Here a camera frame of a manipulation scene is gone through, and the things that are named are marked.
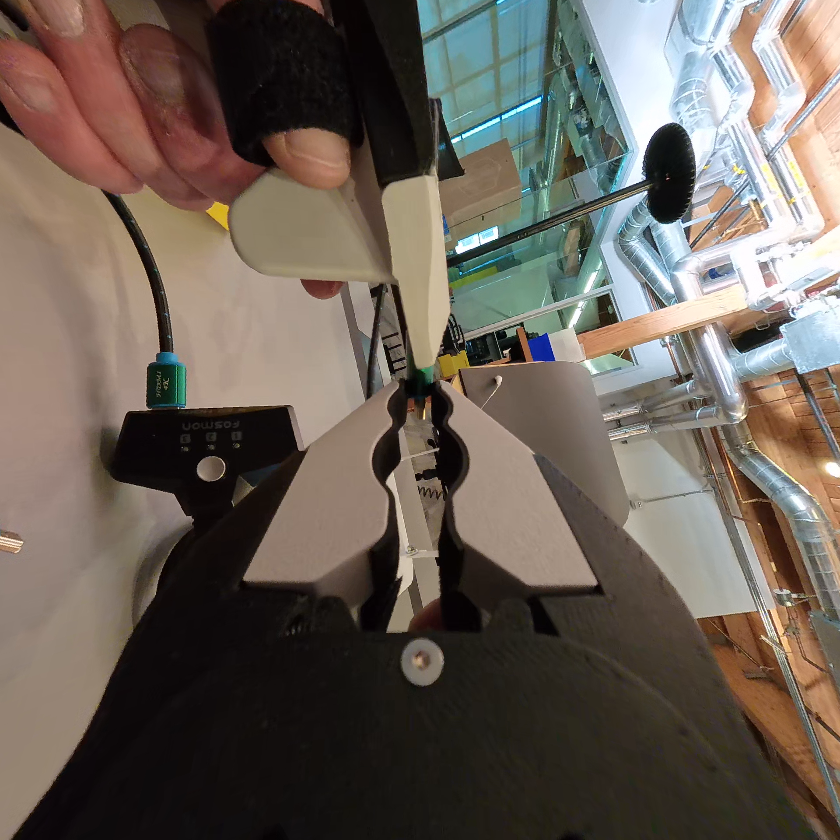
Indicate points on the black hdmi switch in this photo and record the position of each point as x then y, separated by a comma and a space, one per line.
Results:
171, 460

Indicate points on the silver ventilation ducts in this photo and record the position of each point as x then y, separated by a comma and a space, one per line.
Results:
748, 328

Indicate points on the wooden ceiling beam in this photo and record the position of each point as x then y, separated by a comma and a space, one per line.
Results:
656, 322

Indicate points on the person's left hand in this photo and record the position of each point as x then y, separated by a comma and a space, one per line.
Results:
105, 79

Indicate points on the black pole with round base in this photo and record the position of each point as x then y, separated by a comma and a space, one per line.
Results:
670, 171

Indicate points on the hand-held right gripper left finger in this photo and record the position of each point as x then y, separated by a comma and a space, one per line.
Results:
322, 512

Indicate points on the wooden board with black surface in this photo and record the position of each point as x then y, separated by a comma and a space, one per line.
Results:
551, 433

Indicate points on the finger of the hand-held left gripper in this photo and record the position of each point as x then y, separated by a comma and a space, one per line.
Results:
309, 236
420, 263

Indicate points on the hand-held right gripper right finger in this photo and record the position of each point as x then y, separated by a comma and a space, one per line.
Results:
519, 512

